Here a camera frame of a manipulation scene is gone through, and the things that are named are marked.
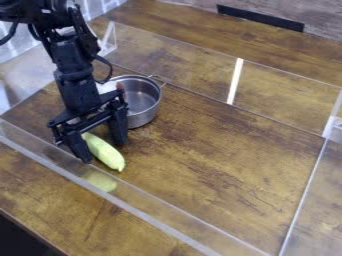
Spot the black bar on table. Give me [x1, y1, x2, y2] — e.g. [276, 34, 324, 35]
[217, 4, 305, 32]

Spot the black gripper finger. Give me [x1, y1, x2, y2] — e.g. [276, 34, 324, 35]
[107, 106, 129, 145]
[65, 132, 93, 164]

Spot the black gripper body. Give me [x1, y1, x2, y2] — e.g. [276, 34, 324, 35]
[47, 89, 129, 144]

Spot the small steel pot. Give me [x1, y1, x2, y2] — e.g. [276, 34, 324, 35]
[109, 75, 164, 129]

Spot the red white toy mushroom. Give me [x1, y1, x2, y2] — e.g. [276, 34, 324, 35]
[97, 81, 125, 95]

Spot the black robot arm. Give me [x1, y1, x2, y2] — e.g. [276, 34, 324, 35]
[0, 0, 129, 163]

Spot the clear acrylic bracket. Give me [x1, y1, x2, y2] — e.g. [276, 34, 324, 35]
[99, 21, 118, 57]

